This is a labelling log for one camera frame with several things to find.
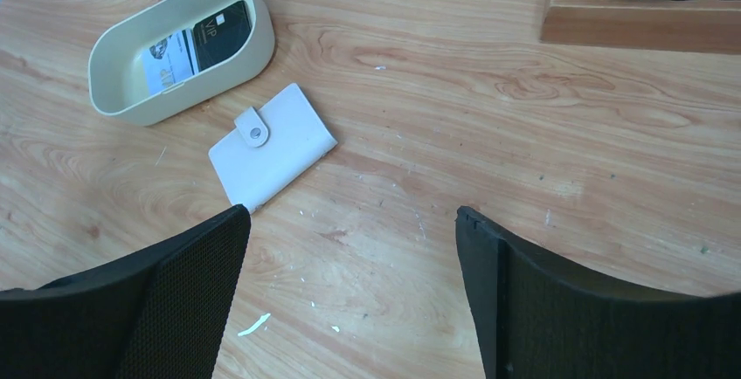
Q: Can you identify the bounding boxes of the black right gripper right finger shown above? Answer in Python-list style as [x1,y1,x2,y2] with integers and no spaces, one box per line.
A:
[455,206,740,378]

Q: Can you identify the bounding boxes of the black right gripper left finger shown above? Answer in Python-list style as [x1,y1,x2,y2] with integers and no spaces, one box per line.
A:
[1,205,251,378]

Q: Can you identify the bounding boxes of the white leather card holder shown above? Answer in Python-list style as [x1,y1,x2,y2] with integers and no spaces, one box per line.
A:
[208,83,337,213]

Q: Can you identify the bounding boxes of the silver VIP card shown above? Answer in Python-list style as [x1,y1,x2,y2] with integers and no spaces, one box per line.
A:
[142,29,200,95]

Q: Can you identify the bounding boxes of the black VIP card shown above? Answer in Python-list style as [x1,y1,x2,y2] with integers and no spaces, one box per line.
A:
[192,0,252,71]

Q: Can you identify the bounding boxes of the cream oval plastic tray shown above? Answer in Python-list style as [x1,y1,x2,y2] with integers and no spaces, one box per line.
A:
[88,0,275,126]

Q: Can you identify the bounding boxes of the wooden compartment organizer box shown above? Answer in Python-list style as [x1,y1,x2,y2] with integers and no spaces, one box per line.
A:
[540,0,740,54]

